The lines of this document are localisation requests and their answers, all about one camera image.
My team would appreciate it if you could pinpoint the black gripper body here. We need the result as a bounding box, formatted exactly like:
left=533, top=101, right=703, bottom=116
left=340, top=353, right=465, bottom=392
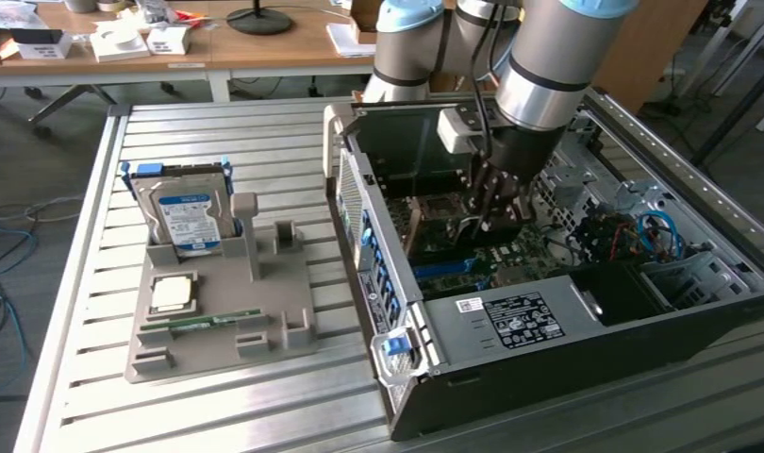
left=481, top=122, right=572, bottom=186

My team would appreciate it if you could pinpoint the graphics card with metal bracket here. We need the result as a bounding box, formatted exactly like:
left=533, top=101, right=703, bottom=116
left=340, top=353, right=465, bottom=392
left=404, top=193, right=531, bottom=265

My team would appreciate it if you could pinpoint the metal CPU socket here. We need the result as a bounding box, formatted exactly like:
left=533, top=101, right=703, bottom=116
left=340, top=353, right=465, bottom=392
left=416, top=193, right=472, bottom=222

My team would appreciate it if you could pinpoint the green motherboard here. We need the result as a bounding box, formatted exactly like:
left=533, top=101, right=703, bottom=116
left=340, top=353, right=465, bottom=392
left=380, top=169, right=588, bottom=303

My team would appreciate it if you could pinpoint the blue expansion slot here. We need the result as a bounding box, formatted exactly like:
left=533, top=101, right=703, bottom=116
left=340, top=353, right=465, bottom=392
left=416, top=261, right=477, bottom=280

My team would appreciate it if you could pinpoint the grey power supply unit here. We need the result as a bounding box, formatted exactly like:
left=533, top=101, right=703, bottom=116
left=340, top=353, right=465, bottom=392
left=417, top=276, right=607, bottom=367

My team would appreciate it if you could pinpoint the wooden cabinet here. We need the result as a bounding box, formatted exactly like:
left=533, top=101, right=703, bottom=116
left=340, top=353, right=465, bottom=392
left=592, top=0, right=713, bottom=114

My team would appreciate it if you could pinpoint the silver disk bay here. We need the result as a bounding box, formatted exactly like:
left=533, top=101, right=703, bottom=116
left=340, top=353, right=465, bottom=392
left=637, top=249, right=753, bottom=312

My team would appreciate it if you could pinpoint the blue case latch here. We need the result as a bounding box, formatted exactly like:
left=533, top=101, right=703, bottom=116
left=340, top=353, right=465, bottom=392
left=383, top=333, right=416, bottom=359

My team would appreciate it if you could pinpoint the white paper stack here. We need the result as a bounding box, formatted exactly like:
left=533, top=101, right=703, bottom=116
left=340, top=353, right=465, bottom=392
left=325, top=22, right=377, bottom=59

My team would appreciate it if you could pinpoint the brown cardboard box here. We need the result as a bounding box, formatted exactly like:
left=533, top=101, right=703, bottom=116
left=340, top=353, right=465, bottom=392
left=348, top=0, right=384, bottom=33

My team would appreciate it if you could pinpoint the open black PC case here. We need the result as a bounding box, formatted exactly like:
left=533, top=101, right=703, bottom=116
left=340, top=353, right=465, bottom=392
left=323, top=86, right=764, bottom=443

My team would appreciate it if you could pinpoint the wooden desk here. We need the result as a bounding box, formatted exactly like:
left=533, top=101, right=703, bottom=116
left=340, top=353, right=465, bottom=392
left=0, top=0, right=213, bottom=91
left=211, top=0, right=556, bottom=103

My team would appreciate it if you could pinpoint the grey plastic parts rack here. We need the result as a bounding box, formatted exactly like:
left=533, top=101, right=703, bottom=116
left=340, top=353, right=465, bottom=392
left=123, top=191, right=324, bottom=386

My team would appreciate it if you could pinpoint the hard disk in blue caddy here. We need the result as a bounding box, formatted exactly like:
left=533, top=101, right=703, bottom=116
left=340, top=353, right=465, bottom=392
left=120, top=158, right=241, bottom=259

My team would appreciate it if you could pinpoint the black round lamp base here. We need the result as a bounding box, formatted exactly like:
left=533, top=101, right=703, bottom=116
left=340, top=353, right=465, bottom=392
left=225, top=0, right=295, bottom=37

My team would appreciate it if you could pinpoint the green RAM stick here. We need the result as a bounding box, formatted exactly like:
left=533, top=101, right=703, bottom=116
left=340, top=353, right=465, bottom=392
left=140, top=309, right=263, bottom=331

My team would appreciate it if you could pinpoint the silver CPU chip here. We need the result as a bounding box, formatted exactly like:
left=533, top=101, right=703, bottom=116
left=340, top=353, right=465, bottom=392
left=148, top=277, right=197, bottom=312

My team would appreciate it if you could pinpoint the white labelled box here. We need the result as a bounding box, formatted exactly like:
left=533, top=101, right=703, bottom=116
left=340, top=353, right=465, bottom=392
left=145, top=25, right=192, bottom=57

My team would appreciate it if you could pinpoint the white box with tape roll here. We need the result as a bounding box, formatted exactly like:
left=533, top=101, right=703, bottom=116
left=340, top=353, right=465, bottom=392
left=89, top=21, right=152, bottom=63

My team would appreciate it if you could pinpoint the white box with black insert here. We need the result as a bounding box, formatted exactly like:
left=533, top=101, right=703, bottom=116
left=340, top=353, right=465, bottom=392
left=8, top=27, right=75, bottom=61

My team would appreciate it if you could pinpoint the clear plastic bag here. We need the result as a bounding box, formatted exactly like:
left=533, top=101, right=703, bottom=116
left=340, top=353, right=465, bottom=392
left=0, top=0, right=51, bottom=30

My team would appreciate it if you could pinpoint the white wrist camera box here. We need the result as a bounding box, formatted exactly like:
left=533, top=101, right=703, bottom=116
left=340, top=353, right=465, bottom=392
left=436, top=107, right=493, bottom=155

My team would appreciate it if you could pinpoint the black camera cable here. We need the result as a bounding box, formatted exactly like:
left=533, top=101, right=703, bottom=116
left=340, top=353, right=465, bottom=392
left=471, top=0, right=508, bottom=161

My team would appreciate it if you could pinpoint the red wire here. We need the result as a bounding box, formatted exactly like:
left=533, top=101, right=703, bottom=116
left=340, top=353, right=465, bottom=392
left=613, top=221, right=640, bottom=256

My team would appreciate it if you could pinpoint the blue data wire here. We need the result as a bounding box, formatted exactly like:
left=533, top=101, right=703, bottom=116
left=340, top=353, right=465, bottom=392
left=632, top=210, right=688, bottom=265

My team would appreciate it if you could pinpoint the grey floor cable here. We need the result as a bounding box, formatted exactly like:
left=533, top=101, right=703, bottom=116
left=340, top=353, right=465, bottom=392
left=0, top=195, right=86, bottom=224

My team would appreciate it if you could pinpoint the blue floor cable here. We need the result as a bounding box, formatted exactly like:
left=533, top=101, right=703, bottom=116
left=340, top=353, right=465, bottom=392
left=0, top=214, right=40, bottom=405

